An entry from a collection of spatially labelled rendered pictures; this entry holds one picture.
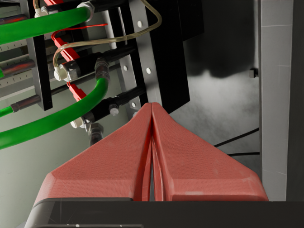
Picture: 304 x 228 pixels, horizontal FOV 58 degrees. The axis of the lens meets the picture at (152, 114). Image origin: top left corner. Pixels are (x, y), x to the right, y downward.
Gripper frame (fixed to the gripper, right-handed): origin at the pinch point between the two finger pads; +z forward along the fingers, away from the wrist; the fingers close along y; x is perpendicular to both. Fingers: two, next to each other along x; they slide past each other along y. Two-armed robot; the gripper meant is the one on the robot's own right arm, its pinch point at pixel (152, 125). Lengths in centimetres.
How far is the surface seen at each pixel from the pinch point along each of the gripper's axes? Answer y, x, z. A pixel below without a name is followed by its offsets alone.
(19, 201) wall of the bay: 33, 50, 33
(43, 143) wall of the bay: 28, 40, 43
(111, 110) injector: 6.7, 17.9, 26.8
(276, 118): -17.4, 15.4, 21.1
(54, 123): 8.6, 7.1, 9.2
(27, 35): 9.9, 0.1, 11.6
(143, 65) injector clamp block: 1.5, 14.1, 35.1
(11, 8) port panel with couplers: 30, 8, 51
